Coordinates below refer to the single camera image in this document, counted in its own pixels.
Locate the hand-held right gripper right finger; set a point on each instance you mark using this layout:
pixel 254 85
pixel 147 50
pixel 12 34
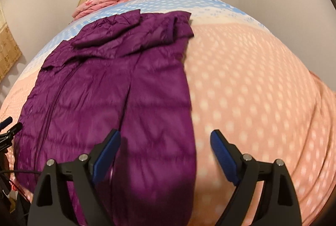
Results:
pixel 223 155

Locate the purple hooded puffer jacket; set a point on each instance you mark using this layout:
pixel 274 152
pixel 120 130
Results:
pixel 105 84

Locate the bed with polka-dot sheet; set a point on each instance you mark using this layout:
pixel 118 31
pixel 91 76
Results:
pixel 249 84

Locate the pink folded blanket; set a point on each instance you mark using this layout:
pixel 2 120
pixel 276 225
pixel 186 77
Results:
pixel 97 2

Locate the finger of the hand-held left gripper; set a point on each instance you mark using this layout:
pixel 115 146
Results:
pixel 14 128
pixel 5 123

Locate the wide beige patterned curtain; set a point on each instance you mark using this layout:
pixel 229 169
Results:
pixel 8 52

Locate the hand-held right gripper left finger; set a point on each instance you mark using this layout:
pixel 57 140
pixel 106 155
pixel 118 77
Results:
pixel 105 160

